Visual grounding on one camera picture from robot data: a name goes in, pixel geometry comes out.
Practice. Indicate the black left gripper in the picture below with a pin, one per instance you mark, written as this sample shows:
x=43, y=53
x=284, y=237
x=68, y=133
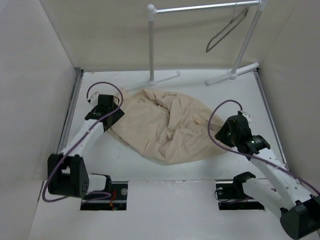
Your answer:
x=117, y=115

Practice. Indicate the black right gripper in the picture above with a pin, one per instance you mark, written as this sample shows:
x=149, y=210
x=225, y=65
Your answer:
x=221, y=134

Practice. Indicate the beige trousers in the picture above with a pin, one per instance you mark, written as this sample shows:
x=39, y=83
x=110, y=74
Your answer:
x=167, y=127

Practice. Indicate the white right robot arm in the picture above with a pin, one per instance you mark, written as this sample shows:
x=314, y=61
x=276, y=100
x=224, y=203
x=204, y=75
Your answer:
x=297, y=209

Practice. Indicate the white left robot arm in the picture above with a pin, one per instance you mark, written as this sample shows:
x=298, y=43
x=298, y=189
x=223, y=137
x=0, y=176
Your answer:
x=68, y=172

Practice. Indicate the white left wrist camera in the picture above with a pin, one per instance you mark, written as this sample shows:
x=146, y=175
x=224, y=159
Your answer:
x=93, y=98

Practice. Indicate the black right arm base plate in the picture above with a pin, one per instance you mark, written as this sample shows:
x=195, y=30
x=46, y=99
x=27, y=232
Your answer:
x=229, y=200

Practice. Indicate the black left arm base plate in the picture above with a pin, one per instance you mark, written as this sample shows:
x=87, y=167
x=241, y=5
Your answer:
x=114, y=198

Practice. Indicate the grey wire hanger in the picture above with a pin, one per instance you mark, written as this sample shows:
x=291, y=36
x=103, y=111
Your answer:
x=227, y=29

